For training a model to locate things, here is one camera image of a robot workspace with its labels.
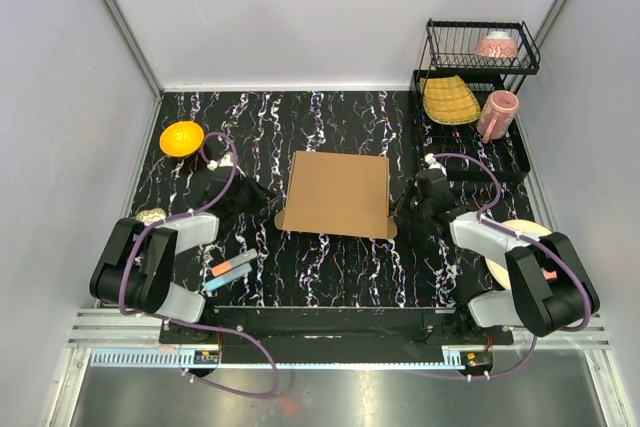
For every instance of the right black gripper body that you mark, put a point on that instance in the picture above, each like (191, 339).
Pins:
(412, 208)

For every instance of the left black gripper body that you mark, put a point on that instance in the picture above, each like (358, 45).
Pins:
(251, 200)

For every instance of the brown cardboard box sheet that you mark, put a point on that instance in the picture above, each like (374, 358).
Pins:
(338, 194)

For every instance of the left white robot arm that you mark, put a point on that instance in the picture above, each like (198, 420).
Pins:
(136, 267)

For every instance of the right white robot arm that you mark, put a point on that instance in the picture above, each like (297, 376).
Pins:
(550, 289)

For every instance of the black marble table mat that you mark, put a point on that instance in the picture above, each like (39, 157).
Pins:
(307, 270)

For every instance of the blue marker pen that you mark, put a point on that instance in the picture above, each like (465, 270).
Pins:
(227, 278)

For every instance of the orange bowl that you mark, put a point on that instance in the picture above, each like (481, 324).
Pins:
(181, 139)

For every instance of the small floral patterned bowl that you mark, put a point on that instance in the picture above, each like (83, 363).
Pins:
(151, 215)

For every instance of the pink round plate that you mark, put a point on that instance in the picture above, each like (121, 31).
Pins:
(499, 272)

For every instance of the yellow woven plate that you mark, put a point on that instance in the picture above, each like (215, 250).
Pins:
(449, 101)

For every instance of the pink mug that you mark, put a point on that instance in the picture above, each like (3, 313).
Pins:
(497, 115)

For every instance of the pink patterned bowl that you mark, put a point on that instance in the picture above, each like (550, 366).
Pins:
(497, 44)

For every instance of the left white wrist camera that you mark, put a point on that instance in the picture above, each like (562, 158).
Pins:
(226, 161)

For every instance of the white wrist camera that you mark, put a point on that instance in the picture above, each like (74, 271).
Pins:
(226, 161)
(433, 163)

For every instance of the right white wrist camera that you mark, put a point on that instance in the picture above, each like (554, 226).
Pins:
(433, 163)

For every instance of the black wire dish rack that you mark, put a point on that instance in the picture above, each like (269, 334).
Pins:
(449, 50)

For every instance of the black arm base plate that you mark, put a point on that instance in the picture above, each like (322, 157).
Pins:
(305, 336)

